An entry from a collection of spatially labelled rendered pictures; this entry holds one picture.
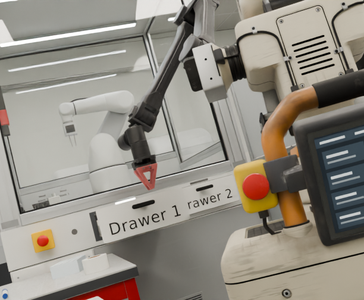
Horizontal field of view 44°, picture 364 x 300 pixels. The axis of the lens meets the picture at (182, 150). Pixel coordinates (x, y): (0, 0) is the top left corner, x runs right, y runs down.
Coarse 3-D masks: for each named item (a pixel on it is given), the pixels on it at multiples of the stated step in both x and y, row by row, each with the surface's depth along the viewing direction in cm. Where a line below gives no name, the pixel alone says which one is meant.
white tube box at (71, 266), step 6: (72, 258) 147; (78, 258) 140; (84, 258) 147; (60, 264) 136; (66, 264) 136; (72, 264) 136; (78, 264) 137; (54, 270) 136; (60, 270) 136; (66, 270) 136; (72, 270) 136; (78, 270) 136; (54, 276) 136; (60, 276) 136
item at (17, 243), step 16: (224, 176) 191; (96, 208) 176; (224, 208) 189; (32, 224) 169; (48, 224) 170; (64, 224) 172; (80, 224) 173; (96, 224) 175; (16, 240) 166; (64, 240) 171; (80, 240) 172; (96, 240) 174; (16, 256) 166; (32, 256) 167; (48, 256) 168
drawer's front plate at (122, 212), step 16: (160, 192) 149; (176, 192) 150; (112, 208) 144; (128, 208) 145; (144, 208) 146; (160, 208) 148; (112, 224) 143; (128, 224) 144; (144, 224) 146; (160, 224) 147; (112, 240) 142
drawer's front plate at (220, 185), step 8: (232, 176) 190; (200, 184) 186; (208, 184) 187; (216, 184) 188; (224, 184) 189; (232, 184) 189; (184, 192) 184; (192, 192) 185; (200, 192) 185; (208, 192) 186; (216, 192) 187; (224, 192) 188; (232, 192) 189; (192, 200) 184; (208, 200) 186; (216, 200) 187; (224, 200) 187; (232, 200) 188; (192, 208) 183; (200, 208) 184; (208, 208) 185
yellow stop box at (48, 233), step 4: (36, 232) 165; (40, 232) 165; (44, 232) 165; (48, 232) 166; (32, 236) 164; (36, 236) 164; (48, 236) 165; (52, 236) 166; (32, 240) 164; (36, 240) 164; (52, 240) 165; (36, 244) 164; (48, 244) 165; (52, 244) 165; (36, 248) 164; (40, 248) 164; (44, 248) 164; (48, 248) 165; (36, 252) 164
